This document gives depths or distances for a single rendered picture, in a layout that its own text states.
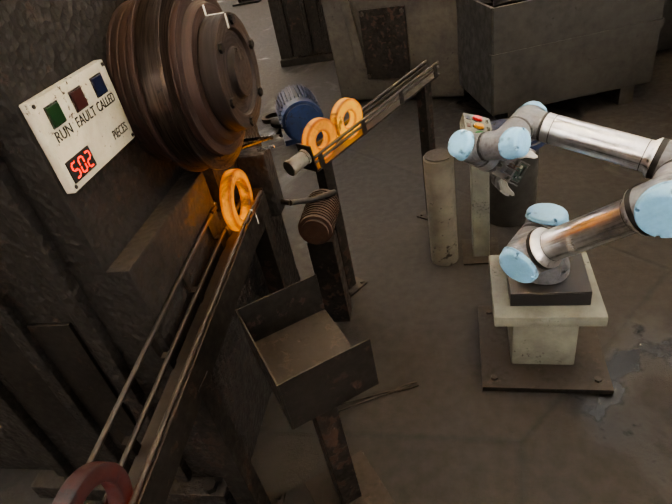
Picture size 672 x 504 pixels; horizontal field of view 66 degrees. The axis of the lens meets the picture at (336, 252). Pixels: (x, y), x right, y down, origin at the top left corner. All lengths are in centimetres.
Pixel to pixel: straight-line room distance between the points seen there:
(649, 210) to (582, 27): 237
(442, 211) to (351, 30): 222
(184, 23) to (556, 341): 142
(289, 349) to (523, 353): 92
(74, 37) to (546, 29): 271
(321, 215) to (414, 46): 239
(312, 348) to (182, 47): 73
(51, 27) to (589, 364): 177
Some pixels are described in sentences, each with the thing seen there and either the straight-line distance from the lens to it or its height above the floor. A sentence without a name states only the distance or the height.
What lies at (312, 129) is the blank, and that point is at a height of 76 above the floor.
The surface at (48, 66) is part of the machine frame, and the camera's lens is 117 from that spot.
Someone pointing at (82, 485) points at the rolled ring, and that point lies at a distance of 99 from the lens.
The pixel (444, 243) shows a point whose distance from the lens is 227.
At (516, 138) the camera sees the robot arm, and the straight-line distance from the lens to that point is 134.
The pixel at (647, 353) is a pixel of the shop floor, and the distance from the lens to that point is 206.
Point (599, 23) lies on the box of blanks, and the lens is 358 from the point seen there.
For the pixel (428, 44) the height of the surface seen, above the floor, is 42.
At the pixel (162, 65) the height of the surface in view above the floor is 121.
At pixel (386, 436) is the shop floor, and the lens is 177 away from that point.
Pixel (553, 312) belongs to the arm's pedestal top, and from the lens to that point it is 170.
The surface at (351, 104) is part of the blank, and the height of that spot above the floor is 77.
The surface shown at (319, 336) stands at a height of 60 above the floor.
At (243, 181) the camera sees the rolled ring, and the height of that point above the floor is 78.
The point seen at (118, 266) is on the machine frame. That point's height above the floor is 87.
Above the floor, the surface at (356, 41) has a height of 48.
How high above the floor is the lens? 146
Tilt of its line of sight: 35 degrees down
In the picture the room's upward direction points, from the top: 12 degrees counter-clockwise
